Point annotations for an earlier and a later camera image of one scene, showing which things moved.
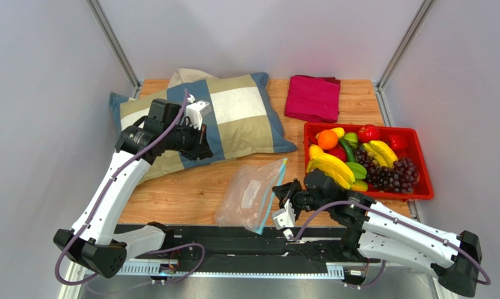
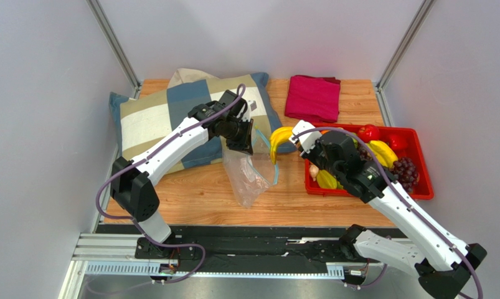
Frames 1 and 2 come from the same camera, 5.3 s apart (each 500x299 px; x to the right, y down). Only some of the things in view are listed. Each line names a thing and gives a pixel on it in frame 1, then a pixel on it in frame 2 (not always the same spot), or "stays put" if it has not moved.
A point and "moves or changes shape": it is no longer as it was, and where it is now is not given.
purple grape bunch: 402,177 stays put
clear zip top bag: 248,192 -> 251,174
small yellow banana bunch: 383,153 stays put
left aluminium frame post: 115,45 stays put
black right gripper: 291,195 -> 316,148
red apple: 368,132 stays put
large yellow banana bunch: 330,166 moves or changes shape
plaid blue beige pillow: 243,119 stays put
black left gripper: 204,151 -> 245,144
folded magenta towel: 312,98 stays put
